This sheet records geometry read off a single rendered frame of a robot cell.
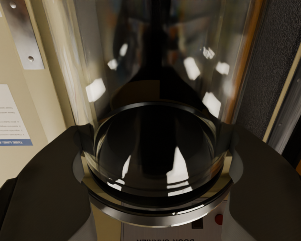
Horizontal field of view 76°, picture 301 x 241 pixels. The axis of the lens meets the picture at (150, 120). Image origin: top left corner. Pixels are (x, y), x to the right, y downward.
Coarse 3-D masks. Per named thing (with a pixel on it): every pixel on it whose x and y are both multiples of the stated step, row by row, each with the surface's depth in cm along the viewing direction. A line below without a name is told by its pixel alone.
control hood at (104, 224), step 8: (96, 208) 28; (96, 216) 27; (104, 216) 27; (96, 224) 27; (104, 224) 27; (112, 224) 27; (120, 224) 27; (104, 232) 27; (112, 232) 27; (120, 232) 27; (104, 240) 27; (112, 240) 27
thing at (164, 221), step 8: (232, 184) 10; (96, 200) 10; (216, 200) 10; (104, 208) 10; (112, 208) 9; (200, 208) 9; (208, 208) 10; (112, 216) 10; (120, 216) 9; (128, 216) 9; (136, 216) 9; (176, 216) 9; (184, 216) 9; (192, 216) 9; (200, 216) 10; (144, 224) 9; (152, 224) 9; (160, 224) 9; (168, 224) 9
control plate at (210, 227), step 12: (204, 216) 27; (132, 228) 27; (144, 228) 27; (156, 228) 27; (168, 228) 27; (180, 228) 27; (204, 228) 27; (216, 228) 27; (120, 240) 27; (132, 240) 27; (144, 240) 27; (156, 240) 27; (168, 240) 27; (180, 240) 27; (192, 240) 27; (204, 240) 27; (216, 240) 27
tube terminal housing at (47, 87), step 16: (32, 0) 20; (32, 16) 18; (48, 32) 21; (16, 48) 19; (48, 48) 22; (48, 64) 21; (32, 80) 21; (48, 80) 21; (288, 80) 22; (32, 96) 22; (48, 96) 22; (64, 96) 25; (48, 112) 24; (64, 112) 27; (48, 128) 25; (64, 128) 25
